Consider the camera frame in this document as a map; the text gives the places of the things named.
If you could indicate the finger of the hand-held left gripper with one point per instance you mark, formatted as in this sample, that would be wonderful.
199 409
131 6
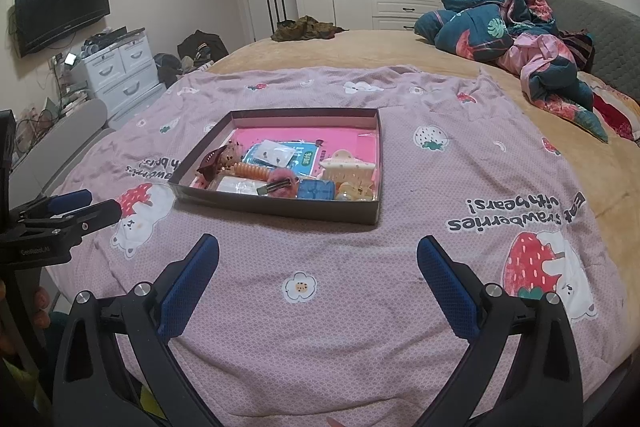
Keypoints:
100 214
70 201

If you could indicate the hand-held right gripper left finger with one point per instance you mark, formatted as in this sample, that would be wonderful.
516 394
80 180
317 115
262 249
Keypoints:
187 287

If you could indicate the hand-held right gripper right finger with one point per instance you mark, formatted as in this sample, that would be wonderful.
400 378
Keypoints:
447 292

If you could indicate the white card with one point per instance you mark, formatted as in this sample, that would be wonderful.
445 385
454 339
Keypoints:
237 185

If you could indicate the maroon hair clip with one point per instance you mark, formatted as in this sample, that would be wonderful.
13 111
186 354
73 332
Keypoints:
207 164

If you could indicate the brown cardboard box tray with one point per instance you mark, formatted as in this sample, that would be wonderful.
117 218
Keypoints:
280 207

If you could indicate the small beige hair claw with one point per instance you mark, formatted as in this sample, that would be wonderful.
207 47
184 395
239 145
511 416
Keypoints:
366 192

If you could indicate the dotted mesh bow hair clip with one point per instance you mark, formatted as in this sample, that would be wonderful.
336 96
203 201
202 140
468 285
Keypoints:
232 154

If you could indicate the yellow hair claw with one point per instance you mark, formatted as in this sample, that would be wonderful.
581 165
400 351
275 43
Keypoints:
346 193

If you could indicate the pink pompom hair clip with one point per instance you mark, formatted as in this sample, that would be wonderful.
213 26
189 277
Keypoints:
285 182

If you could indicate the earring card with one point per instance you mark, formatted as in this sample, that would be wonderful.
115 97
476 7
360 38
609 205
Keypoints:
267 153

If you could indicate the small blue box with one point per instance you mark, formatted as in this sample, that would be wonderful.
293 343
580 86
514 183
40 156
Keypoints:
315 190

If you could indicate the large cream hair claw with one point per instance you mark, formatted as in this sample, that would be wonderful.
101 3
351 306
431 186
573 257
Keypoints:
345 167

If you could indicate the person's left hand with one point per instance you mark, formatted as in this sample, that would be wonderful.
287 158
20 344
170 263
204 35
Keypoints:
42 307

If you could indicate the purple printed blanket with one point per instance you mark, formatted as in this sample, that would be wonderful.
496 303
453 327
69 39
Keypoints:
350 257

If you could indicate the white drawer cabinet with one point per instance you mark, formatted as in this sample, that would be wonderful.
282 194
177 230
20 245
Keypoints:
125 77

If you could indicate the yellow green cloth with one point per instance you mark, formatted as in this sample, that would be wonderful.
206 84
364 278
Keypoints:
15 387

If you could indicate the small lit device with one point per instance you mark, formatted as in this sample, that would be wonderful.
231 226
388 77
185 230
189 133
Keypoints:
71 60

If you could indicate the dark clothes heap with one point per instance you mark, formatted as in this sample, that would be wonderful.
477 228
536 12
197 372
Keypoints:
167 69

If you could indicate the clutter on drawer cabinet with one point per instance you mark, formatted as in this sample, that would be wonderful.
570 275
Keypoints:
110 39

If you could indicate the pink book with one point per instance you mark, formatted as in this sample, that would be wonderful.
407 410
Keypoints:
345 137

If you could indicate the black television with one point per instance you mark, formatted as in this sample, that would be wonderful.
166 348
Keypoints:
60 12

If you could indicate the dark bag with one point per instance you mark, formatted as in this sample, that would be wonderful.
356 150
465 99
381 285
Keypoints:
202 47

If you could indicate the red floral pillow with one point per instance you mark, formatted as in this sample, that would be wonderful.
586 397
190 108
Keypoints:
615 112

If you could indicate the beige bed sheet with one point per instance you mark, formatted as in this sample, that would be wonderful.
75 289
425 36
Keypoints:
375 49

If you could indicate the teal pink floral quilt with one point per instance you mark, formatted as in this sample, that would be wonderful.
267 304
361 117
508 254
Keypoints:
475 32

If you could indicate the camouflage clothing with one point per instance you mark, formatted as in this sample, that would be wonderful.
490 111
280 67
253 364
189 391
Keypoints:
305 29

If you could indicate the dark striped cloth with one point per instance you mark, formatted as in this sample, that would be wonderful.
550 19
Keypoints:
575 47

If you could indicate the grey padded headboard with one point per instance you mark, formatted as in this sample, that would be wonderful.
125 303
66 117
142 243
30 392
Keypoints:
610 37

